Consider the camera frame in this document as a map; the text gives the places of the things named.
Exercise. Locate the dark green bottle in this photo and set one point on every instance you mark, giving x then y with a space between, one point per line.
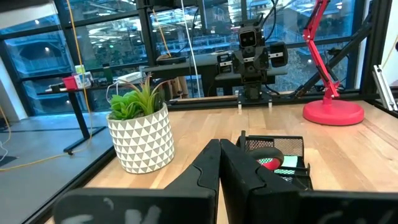
107 74

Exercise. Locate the green sticky note pad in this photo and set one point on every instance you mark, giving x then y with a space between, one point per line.
290 161

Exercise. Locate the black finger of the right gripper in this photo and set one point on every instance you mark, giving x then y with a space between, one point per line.
279 54
224 63

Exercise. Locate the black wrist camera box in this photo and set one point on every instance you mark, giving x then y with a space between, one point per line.
247 37

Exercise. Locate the white power adapter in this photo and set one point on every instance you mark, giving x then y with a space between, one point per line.
130 77

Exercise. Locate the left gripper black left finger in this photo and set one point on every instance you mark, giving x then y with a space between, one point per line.
192 199

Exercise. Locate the small red box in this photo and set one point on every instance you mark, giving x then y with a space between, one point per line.
70 83

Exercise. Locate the black diagonal frame strut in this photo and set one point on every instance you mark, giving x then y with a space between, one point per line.
348 46

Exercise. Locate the red desk lamp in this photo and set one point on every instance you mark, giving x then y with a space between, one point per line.
332 113

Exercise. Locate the black mesh desk organizer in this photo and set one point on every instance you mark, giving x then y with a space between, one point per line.
289 144

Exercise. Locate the small white box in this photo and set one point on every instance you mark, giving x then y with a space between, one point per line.
83 81

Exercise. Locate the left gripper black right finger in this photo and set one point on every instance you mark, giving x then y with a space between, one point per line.
255 199

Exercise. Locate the silver aluminium extrusion bar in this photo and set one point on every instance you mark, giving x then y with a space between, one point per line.
384 87

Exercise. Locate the white triangle-patterned potted plant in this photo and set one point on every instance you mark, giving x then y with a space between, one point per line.
140 140

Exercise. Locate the black background workbench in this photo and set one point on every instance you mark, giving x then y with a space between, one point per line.
199 71

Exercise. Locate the black upright frame post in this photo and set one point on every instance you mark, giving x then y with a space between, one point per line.
374 46

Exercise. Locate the brown cardboard tubes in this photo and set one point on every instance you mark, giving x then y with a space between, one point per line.
180 88

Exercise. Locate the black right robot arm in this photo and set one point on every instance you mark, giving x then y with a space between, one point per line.
252 90

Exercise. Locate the black background desk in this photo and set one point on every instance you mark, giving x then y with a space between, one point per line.
79 115

